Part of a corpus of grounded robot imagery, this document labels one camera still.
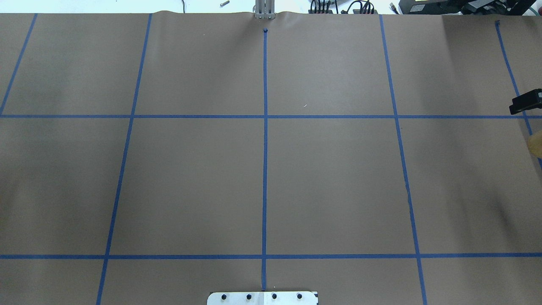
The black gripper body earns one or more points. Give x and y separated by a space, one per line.
528 102

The aluminium frame post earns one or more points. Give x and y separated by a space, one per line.
264 9

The white metal base plate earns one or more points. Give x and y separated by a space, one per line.
264 298

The bamboo cup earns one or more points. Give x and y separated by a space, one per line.
534 144

